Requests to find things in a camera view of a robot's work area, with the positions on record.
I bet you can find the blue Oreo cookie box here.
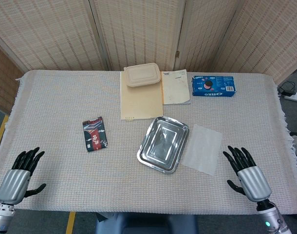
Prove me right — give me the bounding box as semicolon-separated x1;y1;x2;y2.
191;75;237;98

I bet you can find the black power adapter with cable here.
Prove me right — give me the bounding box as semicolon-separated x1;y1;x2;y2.
277;81;297;97

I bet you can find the beige woven folding screen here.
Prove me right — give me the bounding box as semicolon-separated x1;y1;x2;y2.
0;0;297;85

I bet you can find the white power strip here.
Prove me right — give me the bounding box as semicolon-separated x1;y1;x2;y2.
283;92;297;103

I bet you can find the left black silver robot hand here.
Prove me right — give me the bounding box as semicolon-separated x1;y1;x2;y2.
0;147;47;205

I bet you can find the white paper sheet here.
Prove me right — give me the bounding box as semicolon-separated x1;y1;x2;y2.
180;123;223;176

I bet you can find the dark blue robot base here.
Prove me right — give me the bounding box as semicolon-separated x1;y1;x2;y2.
94;212;199;234

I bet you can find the beige lidded lunch box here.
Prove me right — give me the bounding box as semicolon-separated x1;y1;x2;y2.
124;62;162;88

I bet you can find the dark red snack packet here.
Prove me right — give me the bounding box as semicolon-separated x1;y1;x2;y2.
82;116;109;153

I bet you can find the white paper booklet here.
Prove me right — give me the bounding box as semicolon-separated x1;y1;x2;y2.
161;69;191;106

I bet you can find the silver metal tray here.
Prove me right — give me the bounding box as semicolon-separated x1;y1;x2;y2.
136;116;190;175

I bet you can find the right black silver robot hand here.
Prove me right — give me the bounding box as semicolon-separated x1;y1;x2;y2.
223;145;273;203

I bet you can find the white woven tablecloth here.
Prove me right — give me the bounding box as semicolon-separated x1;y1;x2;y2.
0;70;297;215

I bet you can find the tan spiral notebook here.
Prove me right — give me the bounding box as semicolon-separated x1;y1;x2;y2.
120;70;164;122

